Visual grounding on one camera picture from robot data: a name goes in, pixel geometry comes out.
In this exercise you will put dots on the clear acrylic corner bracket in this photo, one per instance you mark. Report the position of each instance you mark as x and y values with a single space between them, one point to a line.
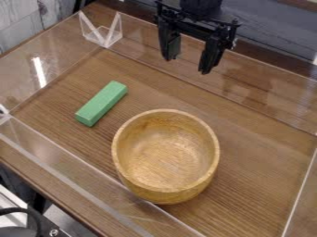
104 36

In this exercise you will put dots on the green rectangular block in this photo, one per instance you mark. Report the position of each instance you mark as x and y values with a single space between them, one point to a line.
100 103

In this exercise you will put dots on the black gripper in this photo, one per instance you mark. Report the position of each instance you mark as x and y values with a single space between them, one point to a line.
200 19

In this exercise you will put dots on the brown wooden bowl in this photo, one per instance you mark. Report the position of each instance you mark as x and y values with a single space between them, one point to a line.
165 154

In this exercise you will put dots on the black metal table frame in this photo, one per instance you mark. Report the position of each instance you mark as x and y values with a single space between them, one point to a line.
28 215

